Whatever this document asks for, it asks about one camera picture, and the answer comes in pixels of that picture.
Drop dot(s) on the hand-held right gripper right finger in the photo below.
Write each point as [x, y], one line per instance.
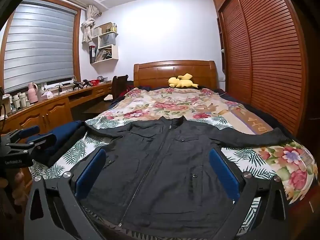
[225, 172]

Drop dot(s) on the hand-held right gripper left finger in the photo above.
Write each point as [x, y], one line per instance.
[91, 170]

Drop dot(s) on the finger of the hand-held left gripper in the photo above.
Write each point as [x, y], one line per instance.
[30, 130]
[42, 140]

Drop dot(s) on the black jacket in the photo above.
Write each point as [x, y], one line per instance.
[162, 167]

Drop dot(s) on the navy blue folded clothes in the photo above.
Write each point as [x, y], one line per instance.
[60, 132]

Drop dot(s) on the person's left hand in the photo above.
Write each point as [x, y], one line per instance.
[18, 185]

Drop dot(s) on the blue and black pillow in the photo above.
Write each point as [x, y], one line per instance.
[62, 152]

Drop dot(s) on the leaf print sheet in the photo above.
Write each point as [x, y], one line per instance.
[75, 152]

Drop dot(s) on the wooden desk with cabinets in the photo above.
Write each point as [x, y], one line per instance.
[50, 110]

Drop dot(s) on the group of white bottles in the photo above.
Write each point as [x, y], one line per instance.
[20, 100]

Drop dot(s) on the beige box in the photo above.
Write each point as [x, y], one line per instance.
[5, 105]

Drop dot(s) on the pink thermos jug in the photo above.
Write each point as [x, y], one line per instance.
[33, 92]

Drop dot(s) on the pink white tissue box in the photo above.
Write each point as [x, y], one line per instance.
[47, 94]

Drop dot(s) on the black mini tripod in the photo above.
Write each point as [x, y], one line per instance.
[77, 85]
[86, 82]

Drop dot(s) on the red basket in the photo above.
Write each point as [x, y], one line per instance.
[94, 82]

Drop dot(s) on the grey window blind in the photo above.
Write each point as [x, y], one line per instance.
[40, 45]

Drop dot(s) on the silver desk object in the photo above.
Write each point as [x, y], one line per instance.
[101, 77]

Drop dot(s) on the floral blanket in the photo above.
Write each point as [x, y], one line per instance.
[175, 102]

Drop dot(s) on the dark wooden chair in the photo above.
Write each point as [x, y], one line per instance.
[118, 85]

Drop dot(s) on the black binders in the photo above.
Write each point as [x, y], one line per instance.
[92, 53]

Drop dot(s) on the yellow plush toy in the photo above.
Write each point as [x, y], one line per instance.
[180, 81]

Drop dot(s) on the row of books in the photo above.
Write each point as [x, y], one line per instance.
[105, 53]

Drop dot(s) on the wooden bed headboard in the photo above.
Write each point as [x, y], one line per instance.
[155, 75]

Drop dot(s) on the tied beige curtain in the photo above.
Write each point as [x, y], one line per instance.
[88, 27]

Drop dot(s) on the white storage box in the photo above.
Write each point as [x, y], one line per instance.
[97, 32]

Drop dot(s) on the grey paper bag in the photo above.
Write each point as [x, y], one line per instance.
[107, 40]

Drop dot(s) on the wooden louvered wardrobe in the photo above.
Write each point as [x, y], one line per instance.
[270, 55]

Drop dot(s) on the curtain rod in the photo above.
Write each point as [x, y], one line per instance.
[70, 2]

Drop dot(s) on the wooden window frame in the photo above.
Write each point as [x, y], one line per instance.
[78, 55]

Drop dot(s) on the white wall shelf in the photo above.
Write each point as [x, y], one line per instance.
[113, 52]

